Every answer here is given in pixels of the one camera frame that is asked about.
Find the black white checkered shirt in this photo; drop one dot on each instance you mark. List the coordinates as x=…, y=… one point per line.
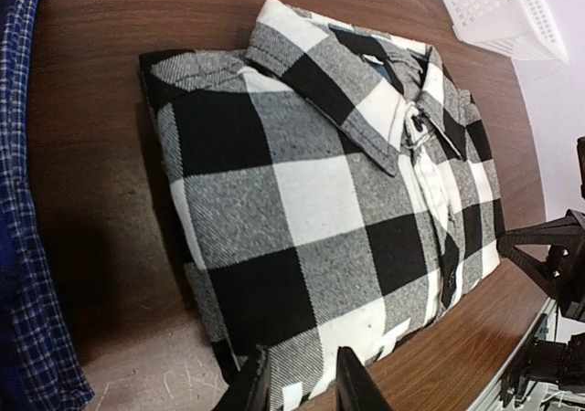
x=334, y=186

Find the white plastic basket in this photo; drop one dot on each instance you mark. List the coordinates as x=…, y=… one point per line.
x=520, y=29

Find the blue plaid shirt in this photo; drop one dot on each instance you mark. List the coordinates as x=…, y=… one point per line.
x=39, y=366

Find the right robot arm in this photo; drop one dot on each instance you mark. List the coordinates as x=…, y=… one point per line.
x=541, y=361

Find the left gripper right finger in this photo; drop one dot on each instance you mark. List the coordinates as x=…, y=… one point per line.
x=355, y=390

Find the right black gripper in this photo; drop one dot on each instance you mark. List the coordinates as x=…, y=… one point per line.
x=552, y=255

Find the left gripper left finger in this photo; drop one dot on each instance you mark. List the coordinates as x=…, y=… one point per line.
x=250, y=391

